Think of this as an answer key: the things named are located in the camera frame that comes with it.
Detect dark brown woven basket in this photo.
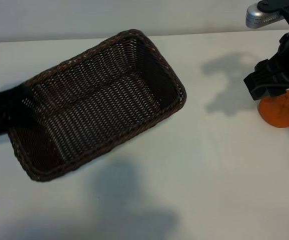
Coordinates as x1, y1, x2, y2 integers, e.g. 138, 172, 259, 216
7, 28, 187, 183

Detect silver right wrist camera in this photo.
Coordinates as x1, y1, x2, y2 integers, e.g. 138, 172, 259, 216
245, 2, 285, 29

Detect orange fruit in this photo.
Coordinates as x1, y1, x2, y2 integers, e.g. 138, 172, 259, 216
258, 90, 289, 129

